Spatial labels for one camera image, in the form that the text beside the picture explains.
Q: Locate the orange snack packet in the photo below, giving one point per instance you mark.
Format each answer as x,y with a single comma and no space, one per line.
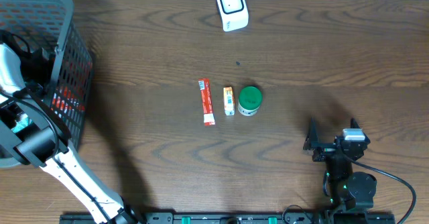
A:
229,101

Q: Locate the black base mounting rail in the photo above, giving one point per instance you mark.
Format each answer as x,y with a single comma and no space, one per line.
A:
290,217

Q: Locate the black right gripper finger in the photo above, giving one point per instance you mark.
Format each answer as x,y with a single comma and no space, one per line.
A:
311,141
354,124

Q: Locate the red stick sachet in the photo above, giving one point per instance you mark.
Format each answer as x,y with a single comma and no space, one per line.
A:
208,116

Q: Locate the green lid seasoning jar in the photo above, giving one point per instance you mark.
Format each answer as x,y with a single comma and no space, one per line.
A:
250,99

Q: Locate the red snack packet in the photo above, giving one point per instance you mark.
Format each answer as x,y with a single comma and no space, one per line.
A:
73,83

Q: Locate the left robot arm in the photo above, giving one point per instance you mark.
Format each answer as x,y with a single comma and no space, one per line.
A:
43,102

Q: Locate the white barcode scanner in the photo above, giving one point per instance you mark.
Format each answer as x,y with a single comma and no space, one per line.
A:
234,14

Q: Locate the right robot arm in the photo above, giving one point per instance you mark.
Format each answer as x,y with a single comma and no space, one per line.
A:
351,192

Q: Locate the grey plastic mesh basket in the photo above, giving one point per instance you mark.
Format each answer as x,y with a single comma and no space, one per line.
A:
42,22

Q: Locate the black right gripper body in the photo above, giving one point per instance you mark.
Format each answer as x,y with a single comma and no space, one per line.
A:
325,149

